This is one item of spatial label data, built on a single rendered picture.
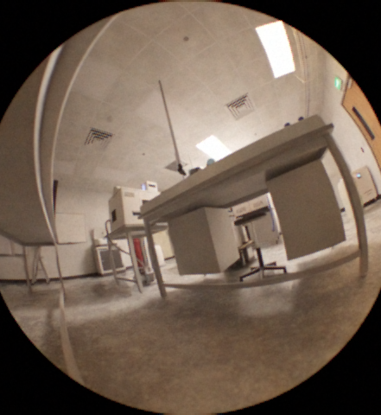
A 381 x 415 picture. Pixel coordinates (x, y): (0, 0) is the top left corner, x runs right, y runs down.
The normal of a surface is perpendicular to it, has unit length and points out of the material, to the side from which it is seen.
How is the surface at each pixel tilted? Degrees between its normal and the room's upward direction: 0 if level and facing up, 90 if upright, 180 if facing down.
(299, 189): 90
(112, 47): 180
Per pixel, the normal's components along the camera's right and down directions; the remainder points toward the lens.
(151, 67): 0.23, 0.94
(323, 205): -0.61, -0.04
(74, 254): 0.76, -0.33
